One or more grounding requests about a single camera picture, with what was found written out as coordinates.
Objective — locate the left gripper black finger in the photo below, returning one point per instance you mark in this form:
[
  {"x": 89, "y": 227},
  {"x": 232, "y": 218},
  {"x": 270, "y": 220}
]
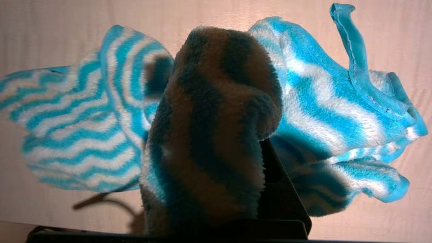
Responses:
[{"x": 278, "y": 192}]

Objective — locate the turquoise white zigzag cloth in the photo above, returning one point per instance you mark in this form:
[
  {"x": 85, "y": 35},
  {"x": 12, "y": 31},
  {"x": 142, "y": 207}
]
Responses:
[{"x": 209, "y": 118}]

